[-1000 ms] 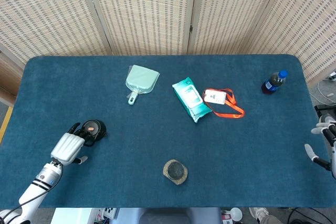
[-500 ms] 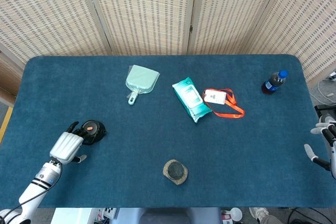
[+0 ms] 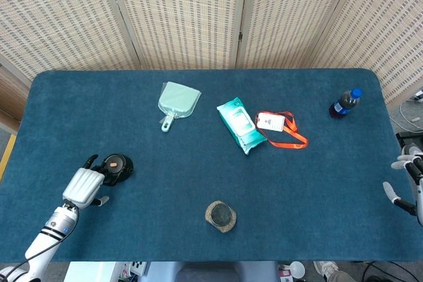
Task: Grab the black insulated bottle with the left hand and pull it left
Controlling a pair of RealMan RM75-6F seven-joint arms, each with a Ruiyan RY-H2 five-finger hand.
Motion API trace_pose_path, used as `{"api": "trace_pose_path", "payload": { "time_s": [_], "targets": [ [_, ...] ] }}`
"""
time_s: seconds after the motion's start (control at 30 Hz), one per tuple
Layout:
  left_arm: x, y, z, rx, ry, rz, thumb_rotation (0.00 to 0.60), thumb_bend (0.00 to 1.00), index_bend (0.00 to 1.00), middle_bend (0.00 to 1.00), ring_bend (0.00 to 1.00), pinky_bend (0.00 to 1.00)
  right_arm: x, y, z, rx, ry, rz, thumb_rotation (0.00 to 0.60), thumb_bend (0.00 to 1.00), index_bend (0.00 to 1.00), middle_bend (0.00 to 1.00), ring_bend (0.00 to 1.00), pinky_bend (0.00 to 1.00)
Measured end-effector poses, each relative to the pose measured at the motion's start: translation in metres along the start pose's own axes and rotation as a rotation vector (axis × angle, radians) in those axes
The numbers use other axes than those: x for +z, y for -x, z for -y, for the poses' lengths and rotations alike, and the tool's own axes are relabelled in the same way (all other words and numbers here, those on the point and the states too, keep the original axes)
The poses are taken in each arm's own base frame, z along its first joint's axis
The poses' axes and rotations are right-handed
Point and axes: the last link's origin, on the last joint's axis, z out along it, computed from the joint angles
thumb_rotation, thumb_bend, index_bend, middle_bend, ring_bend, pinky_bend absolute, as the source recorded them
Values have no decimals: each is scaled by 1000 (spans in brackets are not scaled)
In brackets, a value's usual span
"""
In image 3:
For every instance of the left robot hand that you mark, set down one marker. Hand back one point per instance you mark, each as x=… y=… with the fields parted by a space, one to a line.
x=82 y=186

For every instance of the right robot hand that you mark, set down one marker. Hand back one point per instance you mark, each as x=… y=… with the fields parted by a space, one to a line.
x=419 y=196

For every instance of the black round device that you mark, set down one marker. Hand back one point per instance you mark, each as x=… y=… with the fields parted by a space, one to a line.
x=124 y=168

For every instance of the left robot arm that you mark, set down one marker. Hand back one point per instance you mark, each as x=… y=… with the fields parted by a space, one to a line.
x=39 y=242

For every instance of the black equipment box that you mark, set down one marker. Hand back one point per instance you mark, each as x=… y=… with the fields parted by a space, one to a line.
x=408 y=138

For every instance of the blue table cloth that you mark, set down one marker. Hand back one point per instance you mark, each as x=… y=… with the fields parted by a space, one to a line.
x=165 y=169

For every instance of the white box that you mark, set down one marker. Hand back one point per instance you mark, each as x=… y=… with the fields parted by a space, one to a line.
x=89 y=272

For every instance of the checkerboard calibration card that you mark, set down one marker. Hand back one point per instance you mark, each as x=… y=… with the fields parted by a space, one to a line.
x=138 y=268

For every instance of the white sneaker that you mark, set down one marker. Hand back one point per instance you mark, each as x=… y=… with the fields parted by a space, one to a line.
x=325 y=267

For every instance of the cola bottle blue cap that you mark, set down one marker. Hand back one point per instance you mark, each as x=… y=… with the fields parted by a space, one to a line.
x=342 y=107

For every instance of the mint green dustpan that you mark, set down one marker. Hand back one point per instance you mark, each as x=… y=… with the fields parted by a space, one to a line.
x=178 y=98

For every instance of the white round bulb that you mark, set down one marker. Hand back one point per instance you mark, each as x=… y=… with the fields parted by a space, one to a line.
x=296 y=269

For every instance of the grey robot torso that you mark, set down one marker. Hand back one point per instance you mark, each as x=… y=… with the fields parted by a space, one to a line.
x=211 y=273

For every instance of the white badge card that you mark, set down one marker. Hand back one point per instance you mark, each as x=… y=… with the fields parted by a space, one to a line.
x=269 y=121

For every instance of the teal wet wipes pack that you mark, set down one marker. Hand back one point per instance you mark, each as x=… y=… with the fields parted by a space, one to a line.
x=241 y=126

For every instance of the woven folding screen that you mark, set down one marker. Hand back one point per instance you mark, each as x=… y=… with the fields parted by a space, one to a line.
x=185 y=14

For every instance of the brass screen hinge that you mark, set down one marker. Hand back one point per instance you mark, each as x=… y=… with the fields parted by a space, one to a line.
x=241 y=37

